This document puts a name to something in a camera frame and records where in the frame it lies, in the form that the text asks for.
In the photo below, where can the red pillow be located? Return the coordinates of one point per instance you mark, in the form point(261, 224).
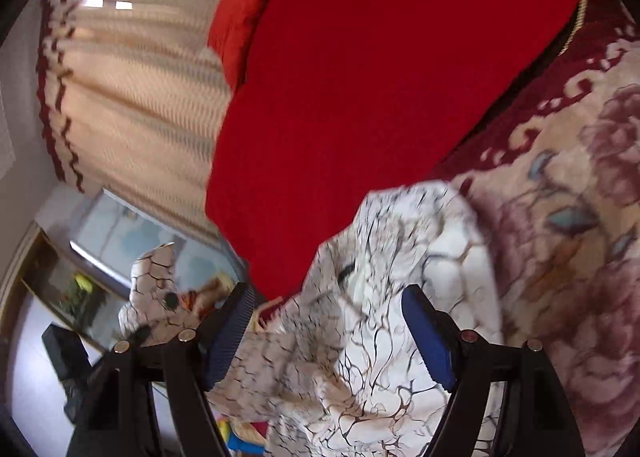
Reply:
point(231, 33)

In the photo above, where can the white crackle-pattern shirt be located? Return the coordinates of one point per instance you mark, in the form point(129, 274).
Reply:
point(336, 372)

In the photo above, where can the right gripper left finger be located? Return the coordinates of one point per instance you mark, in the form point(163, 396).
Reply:
point(117, 417)

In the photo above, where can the beige striped curtain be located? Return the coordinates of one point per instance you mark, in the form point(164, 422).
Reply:
point(131, 102)

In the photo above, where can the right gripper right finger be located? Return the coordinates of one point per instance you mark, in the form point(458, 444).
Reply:
point(535, 417)

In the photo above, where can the floral maroon cream blanket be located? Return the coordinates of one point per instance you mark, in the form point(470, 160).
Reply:
point(554, 179)

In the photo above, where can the red blanket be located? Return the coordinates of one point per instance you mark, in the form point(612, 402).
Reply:
point(343, 97)

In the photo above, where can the grey white cabinet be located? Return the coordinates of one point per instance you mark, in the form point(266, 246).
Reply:
point(111, 235)

